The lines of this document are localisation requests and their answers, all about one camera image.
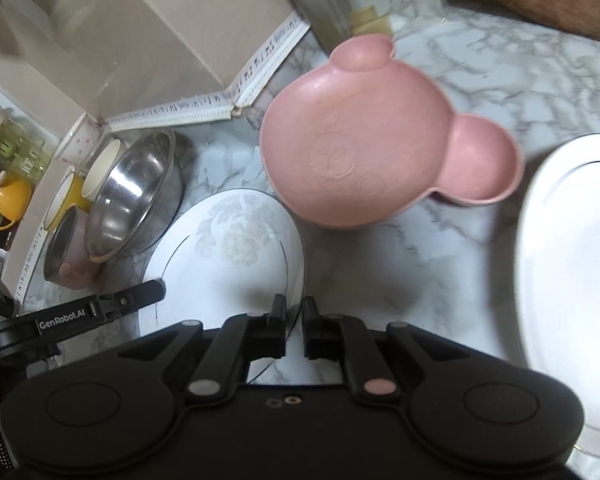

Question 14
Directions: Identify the stainless steel bowl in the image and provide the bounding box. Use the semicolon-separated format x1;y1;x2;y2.
85;127;186;263

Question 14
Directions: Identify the cardboard backing panel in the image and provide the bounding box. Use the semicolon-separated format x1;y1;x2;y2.
0;0;303;128

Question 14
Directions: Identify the yellow enamel bowl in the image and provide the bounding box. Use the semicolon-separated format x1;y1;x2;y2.
42;169;95;235

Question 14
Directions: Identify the pink steel-lined cup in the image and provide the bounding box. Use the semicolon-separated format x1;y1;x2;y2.
42;206;102;289

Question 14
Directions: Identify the marble tray with music-note border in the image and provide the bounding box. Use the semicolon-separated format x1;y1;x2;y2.
14;12;312;307

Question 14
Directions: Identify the white oval plate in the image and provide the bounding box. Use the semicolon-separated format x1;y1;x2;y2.
514;132;600;459

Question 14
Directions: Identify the pink bear-shaped plate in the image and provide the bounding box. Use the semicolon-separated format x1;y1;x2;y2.
259;34;526;232

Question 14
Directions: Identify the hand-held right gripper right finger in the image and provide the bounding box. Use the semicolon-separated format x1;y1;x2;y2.
301;296;469;404

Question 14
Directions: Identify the yellow mug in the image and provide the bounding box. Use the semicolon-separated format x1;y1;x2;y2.
0;176;34;231

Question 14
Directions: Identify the cream bowl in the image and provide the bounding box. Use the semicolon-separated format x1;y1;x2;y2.
81;137;127;200

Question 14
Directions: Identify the green glass jar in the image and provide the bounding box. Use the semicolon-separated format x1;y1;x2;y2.
0;104;47;178

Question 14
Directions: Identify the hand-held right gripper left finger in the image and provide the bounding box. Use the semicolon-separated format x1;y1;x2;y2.
117;294;287;404

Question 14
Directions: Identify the white floral round plate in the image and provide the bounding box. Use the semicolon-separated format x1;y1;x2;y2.
139;188;308;386

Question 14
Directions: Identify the yellow sponge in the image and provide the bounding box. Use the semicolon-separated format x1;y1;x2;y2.
351;5;392;32

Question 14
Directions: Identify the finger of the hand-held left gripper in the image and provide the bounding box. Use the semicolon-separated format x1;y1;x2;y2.
97;280;167;319

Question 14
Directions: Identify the white tulip bowl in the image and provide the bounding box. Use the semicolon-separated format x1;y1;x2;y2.
54;112;102;165

